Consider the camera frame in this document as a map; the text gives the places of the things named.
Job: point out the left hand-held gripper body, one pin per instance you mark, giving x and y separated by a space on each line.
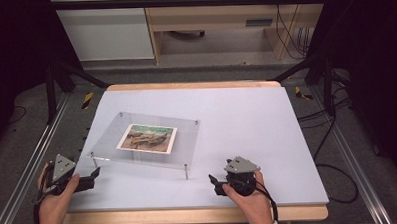
61 167

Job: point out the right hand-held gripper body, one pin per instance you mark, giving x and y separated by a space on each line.
241 165

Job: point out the clear acrylic photo frame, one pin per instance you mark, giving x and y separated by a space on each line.
184 142

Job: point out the landscape painting print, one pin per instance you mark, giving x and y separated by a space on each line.
147 138

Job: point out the person's right hand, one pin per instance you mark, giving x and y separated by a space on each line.
253 208

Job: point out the person's left hand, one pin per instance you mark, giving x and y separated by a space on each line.
53 210

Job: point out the white table cover sheet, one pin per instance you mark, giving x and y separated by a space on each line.
247 130

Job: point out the wooden table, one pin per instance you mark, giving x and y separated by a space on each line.
190 216

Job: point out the left yellow clamp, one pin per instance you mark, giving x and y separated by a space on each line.
87 100

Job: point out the yellow clamp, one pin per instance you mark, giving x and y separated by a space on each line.
87 100
299 92

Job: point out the black metal stand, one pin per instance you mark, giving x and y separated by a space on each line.
50 93
328 87

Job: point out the right yellow clamp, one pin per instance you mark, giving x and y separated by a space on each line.
299 92

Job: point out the black curtain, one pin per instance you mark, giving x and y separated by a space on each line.
14 48
378 69

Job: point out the dark curved object under desk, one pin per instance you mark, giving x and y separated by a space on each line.
187 34

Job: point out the grey label plate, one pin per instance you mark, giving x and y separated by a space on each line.
258 22

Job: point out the white cabinet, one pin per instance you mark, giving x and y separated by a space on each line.
107 31

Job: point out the light wooden desk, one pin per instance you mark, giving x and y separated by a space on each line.
213 14

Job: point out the aluminium floor rail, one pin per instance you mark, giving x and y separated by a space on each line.
355 160
28 164

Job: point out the black horizontal frame bar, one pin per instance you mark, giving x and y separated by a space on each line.
182 2

